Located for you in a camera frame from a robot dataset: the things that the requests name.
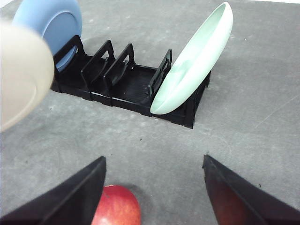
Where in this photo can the red pomegranate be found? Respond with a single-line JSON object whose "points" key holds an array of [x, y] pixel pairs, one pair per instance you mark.
{"points": [[118, 206]]}

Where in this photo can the beige plate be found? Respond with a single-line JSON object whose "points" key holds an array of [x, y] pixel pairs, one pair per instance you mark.
{"points": [[26, 74]]}

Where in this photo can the black dish rack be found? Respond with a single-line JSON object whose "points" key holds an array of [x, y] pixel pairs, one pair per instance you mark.
{"points": [[121, 83]]}

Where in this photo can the blue plate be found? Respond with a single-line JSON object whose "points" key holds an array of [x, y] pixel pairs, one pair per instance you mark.
{"points": [[55, 21]]}

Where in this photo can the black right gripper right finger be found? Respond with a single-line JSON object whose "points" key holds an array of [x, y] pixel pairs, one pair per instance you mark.
{"points": [[235, 201]]}

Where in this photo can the mint green plate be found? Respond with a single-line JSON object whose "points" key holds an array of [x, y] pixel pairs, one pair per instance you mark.
{"points": [[195, 60]]}

